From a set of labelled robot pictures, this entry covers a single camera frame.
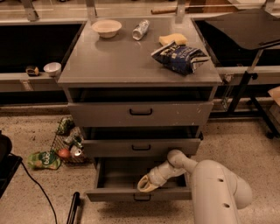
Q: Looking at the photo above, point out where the grey drawer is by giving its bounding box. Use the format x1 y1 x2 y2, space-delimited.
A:
68 101 213 127
86 157 192 202
82 138 200 158

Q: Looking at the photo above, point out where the yellow sponge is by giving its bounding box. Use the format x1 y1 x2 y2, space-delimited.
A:
158 33 187 46

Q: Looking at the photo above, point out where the green white packet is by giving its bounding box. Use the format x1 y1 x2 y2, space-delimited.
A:
63 128 83 149

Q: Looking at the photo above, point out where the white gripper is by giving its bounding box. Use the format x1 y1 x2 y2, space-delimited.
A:
137 161 186 193

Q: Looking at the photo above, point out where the red apple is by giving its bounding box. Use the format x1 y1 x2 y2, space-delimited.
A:
58 149 71 158

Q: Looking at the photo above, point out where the beige paper bowl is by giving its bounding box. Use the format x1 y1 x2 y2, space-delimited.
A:
92 19 122 39

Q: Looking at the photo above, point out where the black box left edge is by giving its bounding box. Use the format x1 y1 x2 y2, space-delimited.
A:
0 131 22 198

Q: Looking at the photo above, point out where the black stand table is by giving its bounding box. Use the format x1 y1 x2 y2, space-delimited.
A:
196 9 280 138

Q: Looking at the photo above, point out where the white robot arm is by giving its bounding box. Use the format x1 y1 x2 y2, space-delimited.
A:
137 150 253 224

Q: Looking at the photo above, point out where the wooden stick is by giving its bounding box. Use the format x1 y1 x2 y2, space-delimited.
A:
150 7 189 15

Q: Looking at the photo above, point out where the green chip bag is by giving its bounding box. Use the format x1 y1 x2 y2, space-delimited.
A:
56 117 74 136

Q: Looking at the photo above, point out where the grey bottom drawer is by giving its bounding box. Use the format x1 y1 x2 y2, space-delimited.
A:
86 157 192 202

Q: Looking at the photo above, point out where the black wire basket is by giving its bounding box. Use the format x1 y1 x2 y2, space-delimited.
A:
50 125 89 165

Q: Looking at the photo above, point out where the grey drawer cabinet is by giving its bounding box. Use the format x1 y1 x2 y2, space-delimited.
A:
57 16 224 177

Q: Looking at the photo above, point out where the small tape measure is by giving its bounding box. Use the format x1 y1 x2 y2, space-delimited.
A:
25 66 39 76

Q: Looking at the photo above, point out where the grey top drawer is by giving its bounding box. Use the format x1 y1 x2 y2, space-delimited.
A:
68 101 213 127

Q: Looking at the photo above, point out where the grey middle drawer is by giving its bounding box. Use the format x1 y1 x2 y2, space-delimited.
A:
82 138 200 158

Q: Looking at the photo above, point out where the black power cable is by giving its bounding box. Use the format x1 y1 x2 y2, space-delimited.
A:
20 159 59 224

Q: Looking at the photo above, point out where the green snack pouch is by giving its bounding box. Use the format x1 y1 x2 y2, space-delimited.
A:
27 150 61 170

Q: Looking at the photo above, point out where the blue chip bag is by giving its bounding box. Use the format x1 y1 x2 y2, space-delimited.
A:
151 41 210 75

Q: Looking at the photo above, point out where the crushed silver can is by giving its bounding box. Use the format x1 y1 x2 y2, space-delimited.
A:
70 145 82 158

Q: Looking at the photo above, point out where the black pole on floor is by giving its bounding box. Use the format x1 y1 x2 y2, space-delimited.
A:
66 192 81 224

